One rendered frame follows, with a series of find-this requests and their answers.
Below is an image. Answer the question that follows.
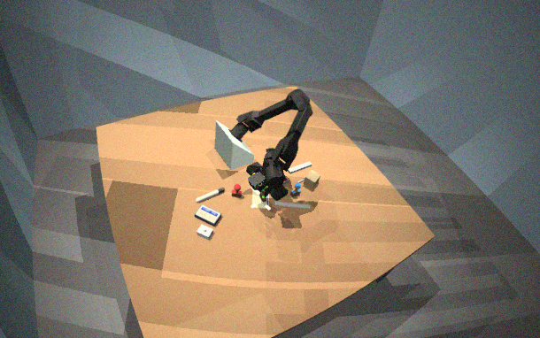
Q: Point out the red hand stamp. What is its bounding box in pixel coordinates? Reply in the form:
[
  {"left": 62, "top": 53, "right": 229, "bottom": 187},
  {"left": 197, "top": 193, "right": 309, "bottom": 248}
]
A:
[{"left": 232, "top": 184, "right": 242, "bottom": 198}]

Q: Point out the white marker pen with black cap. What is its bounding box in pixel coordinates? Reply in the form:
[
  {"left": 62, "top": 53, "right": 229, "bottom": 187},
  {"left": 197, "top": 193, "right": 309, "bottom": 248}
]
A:
[{"left": 196, "top": 188, "right": 225, "bottom": 203}]

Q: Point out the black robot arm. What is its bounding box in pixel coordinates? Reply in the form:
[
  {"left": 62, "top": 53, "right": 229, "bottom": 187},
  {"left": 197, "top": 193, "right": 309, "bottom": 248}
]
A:
[{"left": 228, "top": 88, "right": 313, "bottom": 191}]

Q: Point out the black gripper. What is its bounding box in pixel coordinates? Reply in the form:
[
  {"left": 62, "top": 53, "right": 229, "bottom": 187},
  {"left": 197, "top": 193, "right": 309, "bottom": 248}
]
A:
[{"left": 246, "top": 162, "right": 288, "bottom": 201}]

